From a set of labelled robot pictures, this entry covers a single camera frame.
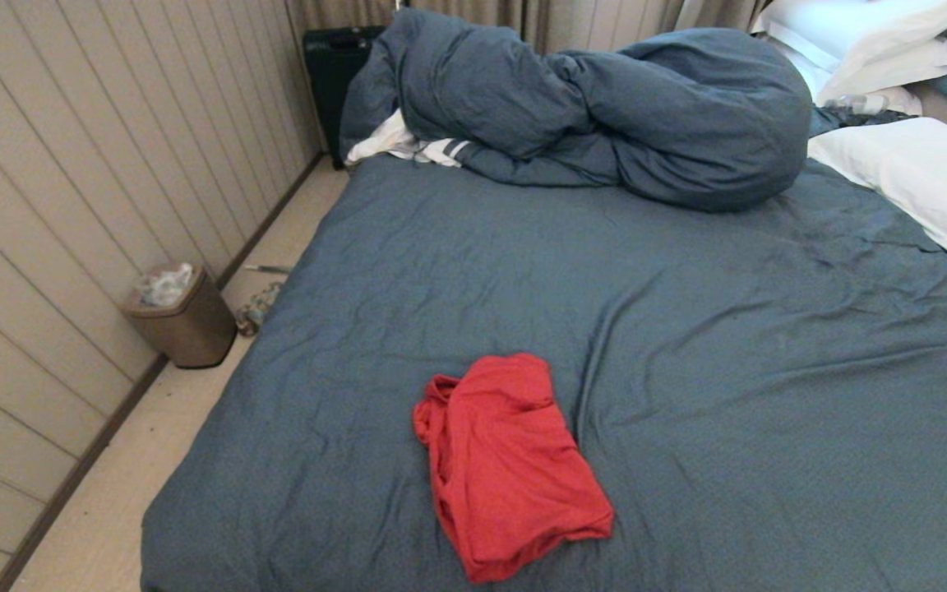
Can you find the red T-shirt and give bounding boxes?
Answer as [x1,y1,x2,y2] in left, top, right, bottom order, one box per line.
[412,354,615,585]

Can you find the white striped garment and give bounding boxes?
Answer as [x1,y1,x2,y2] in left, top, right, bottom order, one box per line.
[346,109,471,169]

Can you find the pair of slippers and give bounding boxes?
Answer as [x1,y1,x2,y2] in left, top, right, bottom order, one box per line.
[235,281,284,336]

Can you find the black suitcase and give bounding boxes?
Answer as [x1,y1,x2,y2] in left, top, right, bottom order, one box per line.
[303,25,386,169]

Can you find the blue-grey bed sheet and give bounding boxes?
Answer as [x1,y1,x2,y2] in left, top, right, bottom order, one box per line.
[141,152,947,592]

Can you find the crumpled blue-grey duvet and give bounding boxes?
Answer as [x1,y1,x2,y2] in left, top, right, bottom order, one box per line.
[340,8,813,213]

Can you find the brown trash bin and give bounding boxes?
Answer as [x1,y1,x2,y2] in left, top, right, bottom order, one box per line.
[122,263,238,369]

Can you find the clear plastic bin bag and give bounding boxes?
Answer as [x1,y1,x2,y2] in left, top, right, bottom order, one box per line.
[136,263,195,308]

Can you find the clear plastic bottle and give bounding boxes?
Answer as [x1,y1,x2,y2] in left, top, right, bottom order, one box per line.
[823,94,889,116]

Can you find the large white pillow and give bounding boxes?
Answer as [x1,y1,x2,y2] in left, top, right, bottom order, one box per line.
[808,117,947,284]

